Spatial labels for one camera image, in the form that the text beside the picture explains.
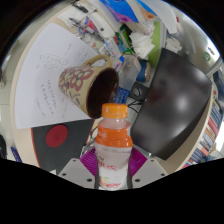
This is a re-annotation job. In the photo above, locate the clear plastic box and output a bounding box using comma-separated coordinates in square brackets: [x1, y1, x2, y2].
[118, 54, 143, 91]

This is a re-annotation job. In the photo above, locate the small blue box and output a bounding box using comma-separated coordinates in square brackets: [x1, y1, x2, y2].
[113, 87, 131, 104]

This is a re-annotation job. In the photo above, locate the white paper sheet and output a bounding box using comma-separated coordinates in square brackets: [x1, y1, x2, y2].
[13, 22, 101, 130]

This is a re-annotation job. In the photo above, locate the pile of white napkins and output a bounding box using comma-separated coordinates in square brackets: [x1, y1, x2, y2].
[128, 31, 156, 61]

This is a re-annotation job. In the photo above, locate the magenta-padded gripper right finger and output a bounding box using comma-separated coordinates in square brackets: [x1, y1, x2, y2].
[126, 147, 169, 190]

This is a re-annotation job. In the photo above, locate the round blue tin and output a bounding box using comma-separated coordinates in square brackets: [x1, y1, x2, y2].
[136, 59, 152, 83]

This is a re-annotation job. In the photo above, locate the black computer monitor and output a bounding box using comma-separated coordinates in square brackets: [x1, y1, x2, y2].
[129, 48, 214, 161]

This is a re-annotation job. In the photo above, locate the flat round red coaster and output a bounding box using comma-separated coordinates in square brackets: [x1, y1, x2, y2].
[45, 123, 69, 149]

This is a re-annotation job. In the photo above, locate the black desk mat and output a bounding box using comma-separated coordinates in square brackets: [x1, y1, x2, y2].
[30, 118, 96, 175]

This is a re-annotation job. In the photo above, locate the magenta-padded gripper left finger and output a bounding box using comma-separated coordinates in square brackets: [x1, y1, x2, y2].
[57, 147, 101, 190]

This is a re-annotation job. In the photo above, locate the orange-capped drink bottle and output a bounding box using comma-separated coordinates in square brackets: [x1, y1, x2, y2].
[94, 103, 134, 191]

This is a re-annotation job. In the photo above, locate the floral patterned ceramic mug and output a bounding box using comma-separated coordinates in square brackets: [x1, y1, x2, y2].
[58, 54, 120, 120]

